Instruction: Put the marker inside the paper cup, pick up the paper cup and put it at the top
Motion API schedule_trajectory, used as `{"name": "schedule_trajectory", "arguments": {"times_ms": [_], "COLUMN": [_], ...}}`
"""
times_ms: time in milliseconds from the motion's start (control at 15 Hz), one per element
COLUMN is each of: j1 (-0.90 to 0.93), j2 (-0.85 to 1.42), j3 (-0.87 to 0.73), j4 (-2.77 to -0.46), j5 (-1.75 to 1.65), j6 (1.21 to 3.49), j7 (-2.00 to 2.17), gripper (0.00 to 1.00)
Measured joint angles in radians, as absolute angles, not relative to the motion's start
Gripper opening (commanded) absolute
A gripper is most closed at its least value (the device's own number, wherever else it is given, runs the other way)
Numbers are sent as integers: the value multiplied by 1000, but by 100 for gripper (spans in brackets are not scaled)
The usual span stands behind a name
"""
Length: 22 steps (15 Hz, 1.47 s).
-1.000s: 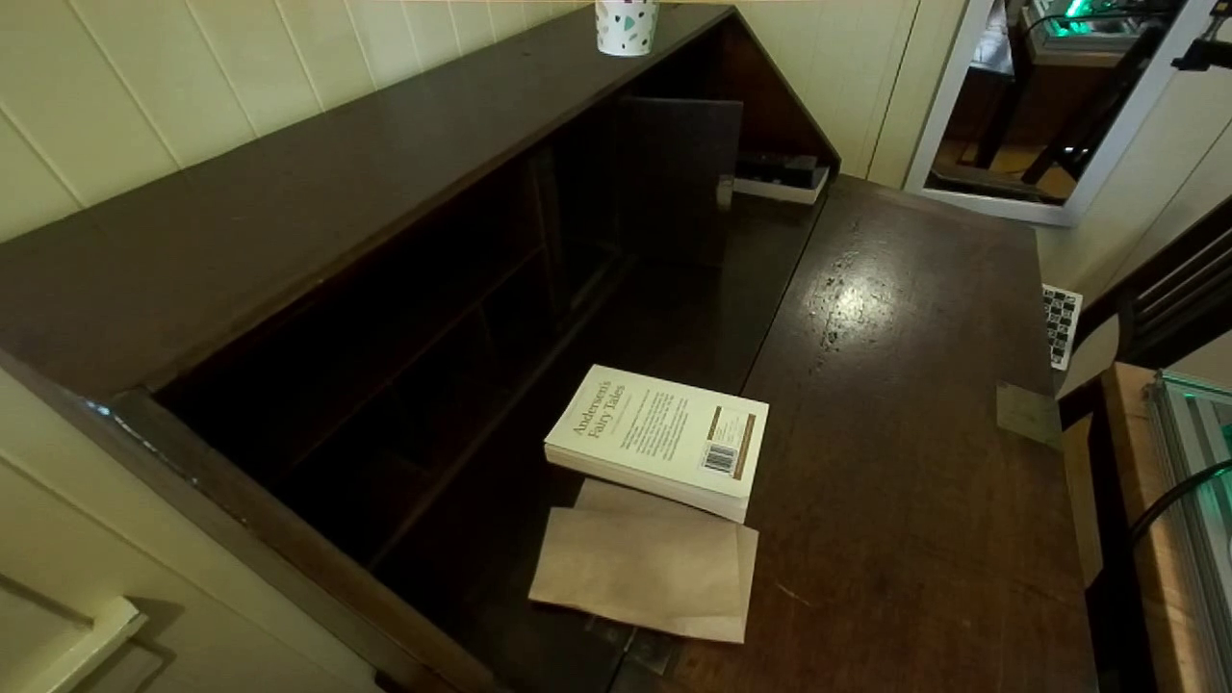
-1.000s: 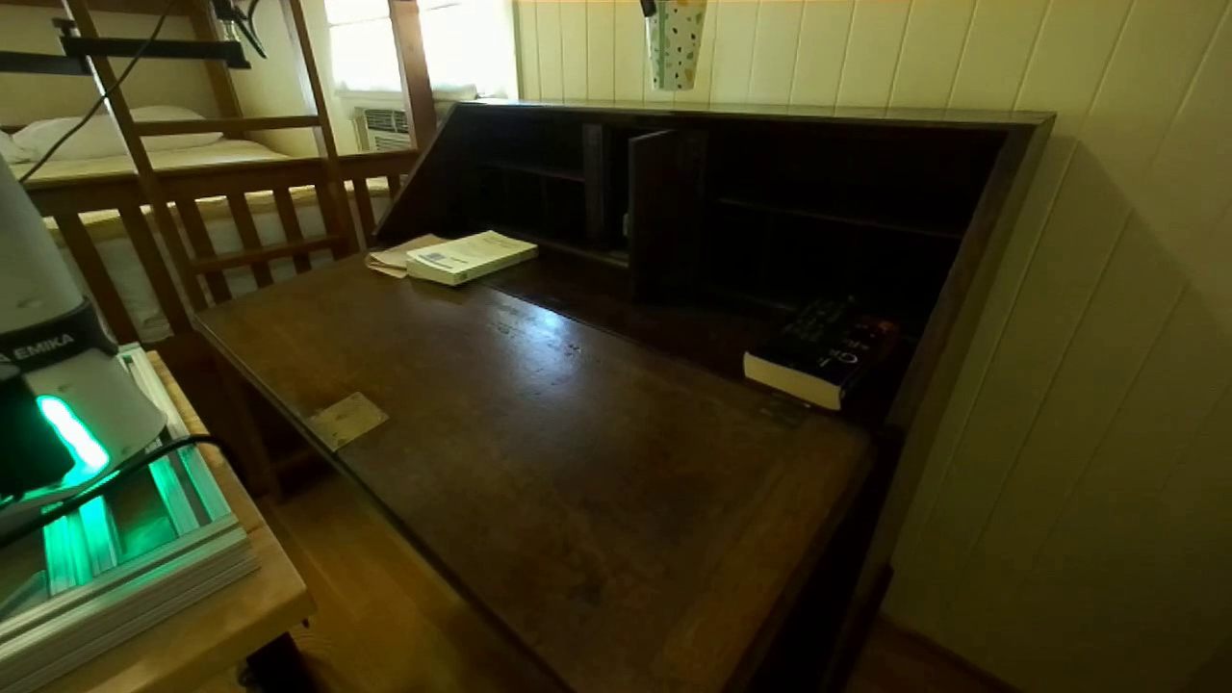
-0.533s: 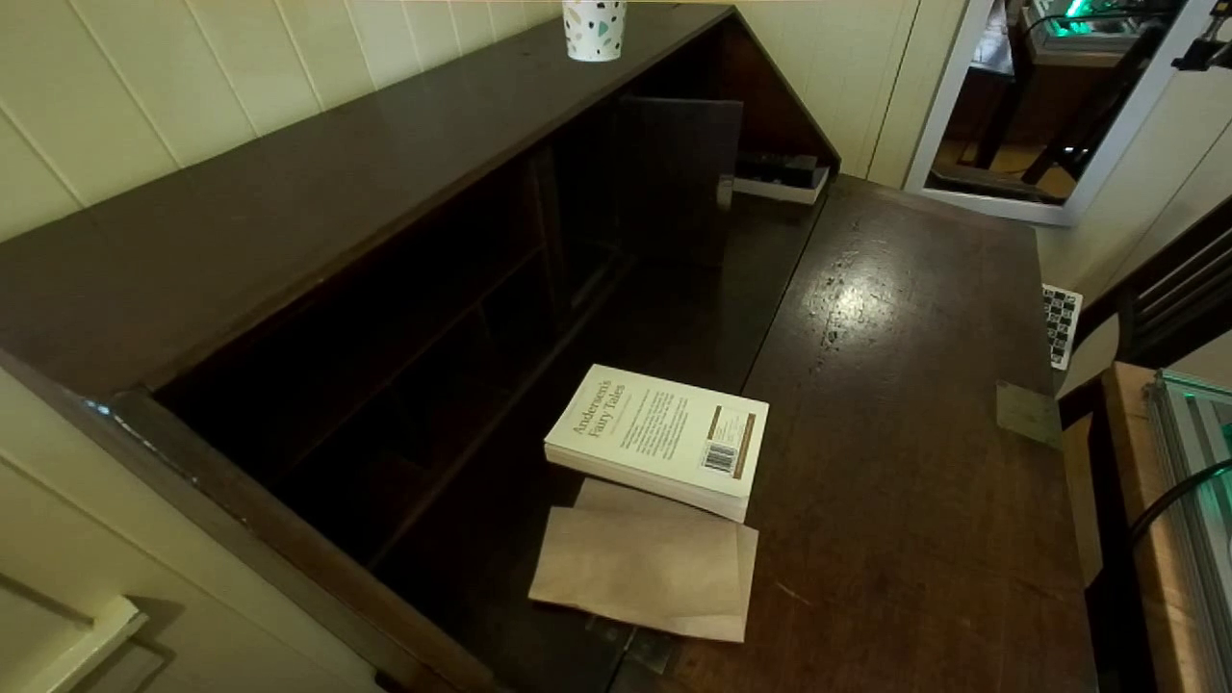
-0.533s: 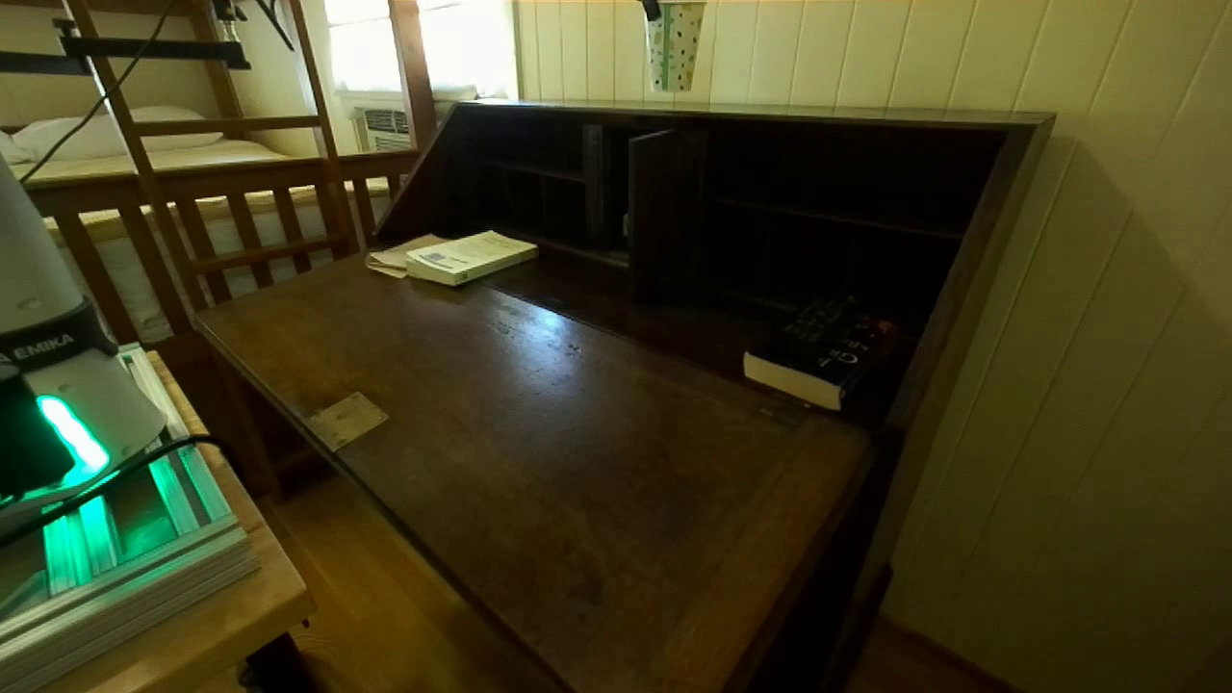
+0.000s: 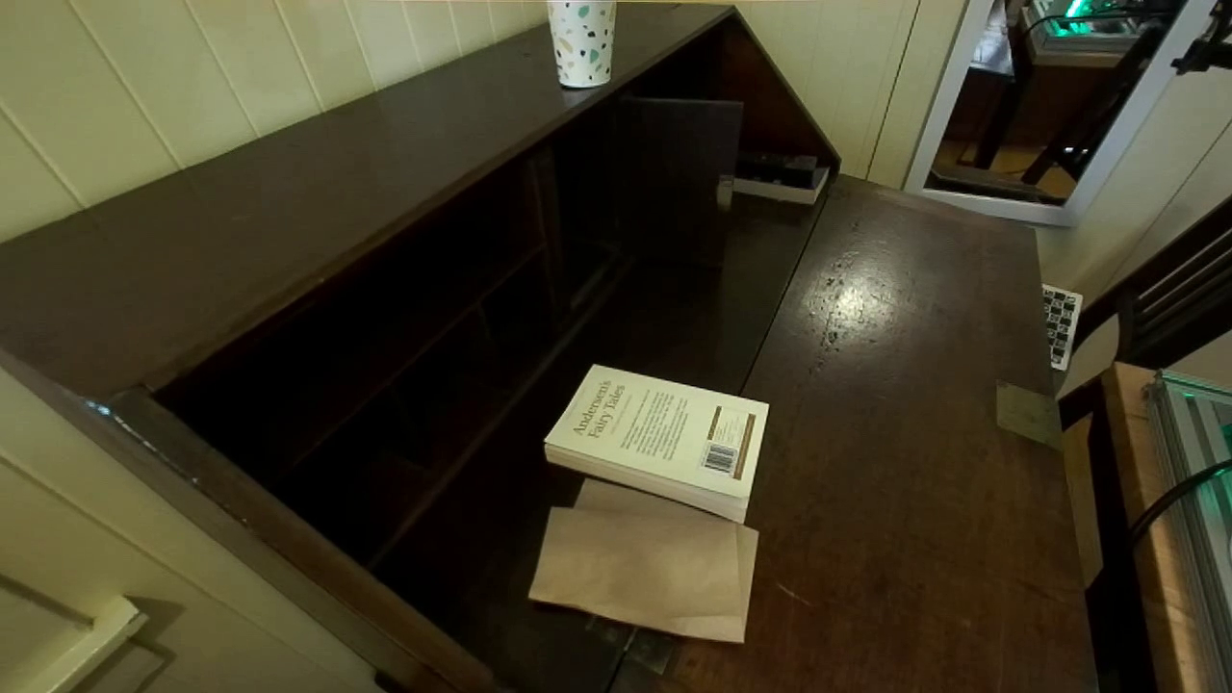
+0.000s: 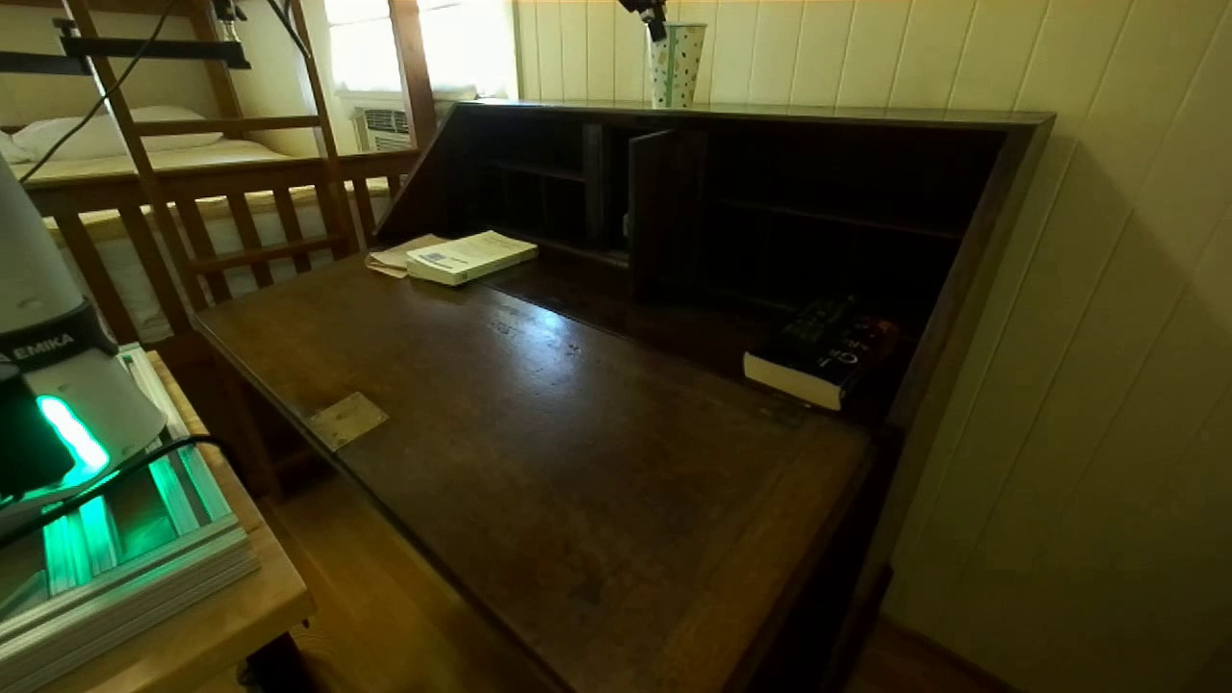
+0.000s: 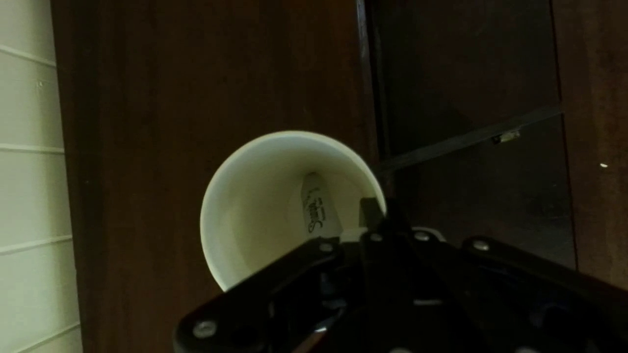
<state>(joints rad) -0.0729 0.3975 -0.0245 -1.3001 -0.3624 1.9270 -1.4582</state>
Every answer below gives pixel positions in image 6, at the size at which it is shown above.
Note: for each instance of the white dotted paper cup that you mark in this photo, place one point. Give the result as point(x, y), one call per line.
point(675, 71)

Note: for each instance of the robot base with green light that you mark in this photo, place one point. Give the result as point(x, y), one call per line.
point(33, 271)

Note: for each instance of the small dark cabinet door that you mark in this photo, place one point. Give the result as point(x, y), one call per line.
point(666, 215)

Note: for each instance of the bright window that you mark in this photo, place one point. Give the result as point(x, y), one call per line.
point(368, 52)

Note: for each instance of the white window air conditioner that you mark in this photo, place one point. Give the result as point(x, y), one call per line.
point(381, 128)

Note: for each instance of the white paperback book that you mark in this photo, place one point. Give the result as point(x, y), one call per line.
point(467, 257)

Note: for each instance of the wooden slatted railing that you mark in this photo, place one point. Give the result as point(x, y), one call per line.
point(255, 174)

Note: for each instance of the dark wooden secretary desk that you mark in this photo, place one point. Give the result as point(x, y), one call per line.
point(580, 486)

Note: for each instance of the black metal bar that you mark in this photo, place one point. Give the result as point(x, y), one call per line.
point(155, 52)

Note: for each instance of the small paper card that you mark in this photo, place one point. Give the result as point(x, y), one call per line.
point(347, 423)

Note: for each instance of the white mattress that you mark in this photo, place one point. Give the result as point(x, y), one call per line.
point(50, 138)

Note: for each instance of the light wooden side table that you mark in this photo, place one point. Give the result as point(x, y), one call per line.
point(242, 618)

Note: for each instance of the green lit white device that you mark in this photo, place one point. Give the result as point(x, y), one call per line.
point(127, 565)

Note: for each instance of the wooden bunk bed frame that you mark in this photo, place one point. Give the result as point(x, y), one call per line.
point(232, 125)

